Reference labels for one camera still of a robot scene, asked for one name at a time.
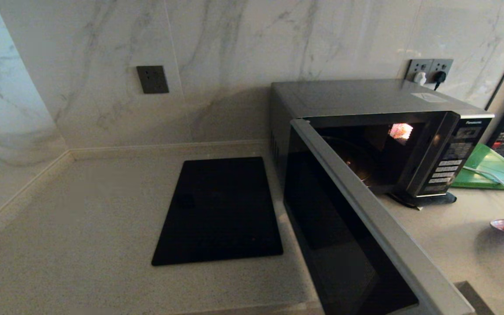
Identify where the black glass microwave door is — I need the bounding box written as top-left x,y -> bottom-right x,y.
283,119 -> 476,315

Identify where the black induction cooktop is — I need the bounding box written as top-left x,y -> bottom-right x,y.
152,157 -> 284,266

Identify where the green cutting board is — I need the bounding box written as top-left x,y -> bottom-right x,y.
452,144 -> 504,190

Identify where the single grey wall socket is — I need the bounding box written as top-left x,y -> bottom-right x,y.
136,66 -> 170,94

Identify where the grey paired wall socket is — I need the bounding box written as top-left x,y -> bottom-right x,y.
406,59 -> 433,84
428,59 -> 454,85

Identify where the white power cable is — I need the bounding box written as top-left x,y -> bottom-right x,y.
463,166 -> 504,203

